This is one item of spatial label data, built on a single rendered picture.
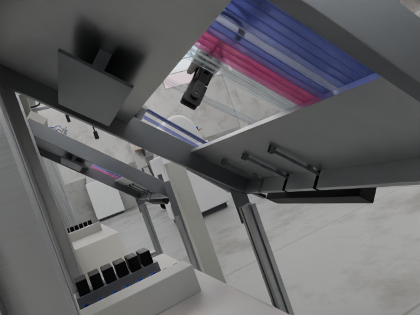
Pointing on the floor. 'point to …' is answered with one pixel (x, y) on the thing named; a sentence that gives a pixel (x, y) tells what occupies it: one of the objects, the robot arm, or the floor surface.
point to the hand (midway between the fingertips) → (193, 94)
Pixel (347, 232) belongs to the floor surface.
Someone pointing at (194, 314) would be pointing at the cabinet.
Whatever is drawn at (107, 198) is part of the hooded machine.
